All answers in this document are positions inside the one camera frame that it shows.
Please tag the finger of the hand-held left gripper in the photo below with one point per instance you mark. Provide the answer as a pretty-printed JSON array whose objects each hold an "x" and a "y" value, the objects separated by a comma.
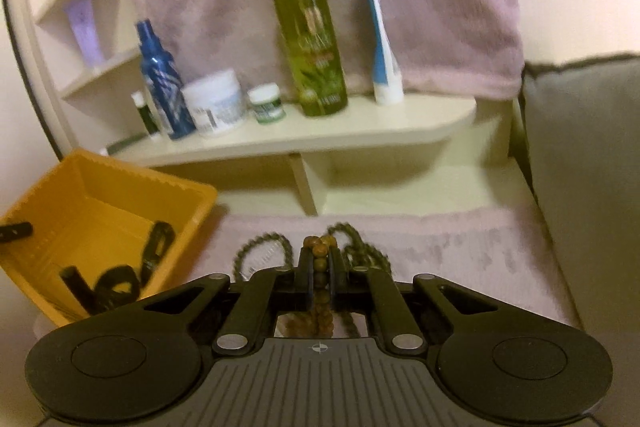
[{"x": 15, "y": 233}]

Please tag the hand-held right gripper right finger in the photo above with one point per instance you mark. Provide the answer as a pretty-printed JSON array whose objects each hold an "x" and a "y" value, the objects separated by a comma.
[{"x": 334, "y": 277}]

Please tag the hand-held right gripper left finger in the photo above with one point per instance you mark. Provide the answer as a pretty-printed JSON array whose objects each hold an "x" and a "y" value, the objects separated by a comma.
[{"x": 303, "y": 274}]

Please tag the yellow plastic box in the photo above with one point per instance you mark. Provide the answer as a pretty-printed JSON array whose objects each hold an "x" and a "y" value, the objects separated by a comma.
[{"x": 125, "y": 202}]

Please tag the black stick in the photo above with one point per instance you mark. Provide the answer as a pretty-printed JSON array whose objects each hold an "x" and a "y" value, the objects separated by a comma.
[{"x": 75, "y": 289}]

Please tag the black looped band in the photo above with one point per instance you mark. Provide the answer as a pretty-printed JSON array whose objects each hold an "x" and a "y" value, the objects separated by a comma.
[{"x": 102, "y": 289}]

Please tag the cream shelf unit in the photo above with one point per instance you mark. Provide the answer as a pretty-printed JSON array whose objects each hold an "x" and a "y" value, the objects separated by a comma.
[{"x": 325, "y": 132}]

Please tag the small green label jar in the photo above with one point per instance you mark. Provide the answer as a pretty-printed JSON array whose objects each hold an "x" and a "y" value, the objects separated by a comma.
[{"x": 266, "y": 107}]

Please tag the small green stick bottle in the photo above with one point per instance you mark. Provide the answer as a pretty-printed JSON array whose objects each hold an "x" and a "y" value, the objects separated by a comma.
[{"x": 145, "y": 114}]

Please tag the white cream jar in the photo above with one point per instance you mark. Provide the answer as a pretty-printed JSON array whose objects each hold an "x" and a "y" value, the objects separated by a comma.
[{"x": 215, "y": 102}]

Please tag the blue spray bottle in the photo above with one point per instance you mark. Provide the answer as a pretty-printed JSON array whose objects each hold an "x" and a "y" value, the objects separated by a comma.
[{"x": 162, "y": 82}]

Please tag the purple tube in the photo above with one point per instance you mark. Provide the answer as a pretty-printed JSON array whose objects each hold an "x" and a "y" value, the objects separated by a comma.
[{"x": 85, "y": 32}]

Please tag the blue and white tube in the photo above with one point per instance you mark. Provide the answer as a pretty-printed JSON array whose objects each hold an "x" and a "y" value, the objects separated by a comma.
[{"x": 382, "y": 57}]

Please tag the green liquid spray bottle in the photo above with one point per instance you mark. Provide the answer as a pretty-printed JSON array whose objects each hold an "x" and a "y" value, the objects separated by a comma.
[{"x": 310, "y": 47}]

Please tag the grey cushion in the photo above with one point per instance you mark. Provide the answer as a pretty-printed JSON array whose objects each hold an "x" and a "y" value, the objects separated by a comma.
[{"x": 585, "y": 182}]

